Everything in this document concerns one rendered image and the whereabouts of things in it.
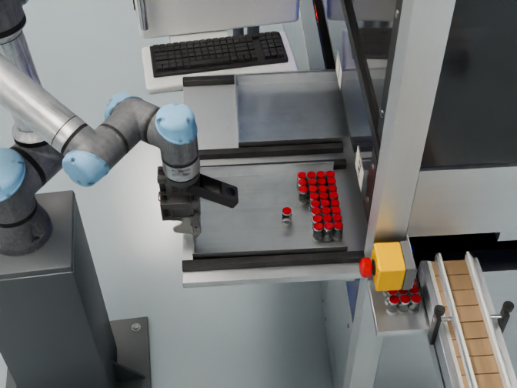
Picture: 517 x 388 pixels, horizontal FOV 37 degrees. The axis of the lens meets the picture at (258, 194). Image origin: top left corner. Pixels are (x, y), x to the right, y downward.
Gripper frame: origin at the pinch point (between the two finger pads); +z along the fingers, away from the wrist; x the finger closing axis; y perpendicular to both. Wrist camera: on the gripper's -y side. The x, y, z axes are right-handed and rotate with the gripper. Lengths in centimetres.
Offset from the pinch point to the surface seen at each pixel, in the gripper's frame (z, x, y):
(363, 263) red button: -9.6, 18.4, -33.1
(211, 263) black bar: 1.6, 7.7, -2.6
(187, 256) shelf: 3.6, 3.9, 2.9
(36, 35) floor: 91, -202, 82
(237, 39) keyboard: 9, -81, -12
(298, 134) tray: 3.5, -33.2, -25.5
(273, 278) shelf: 3.8, 11.0, -15.8
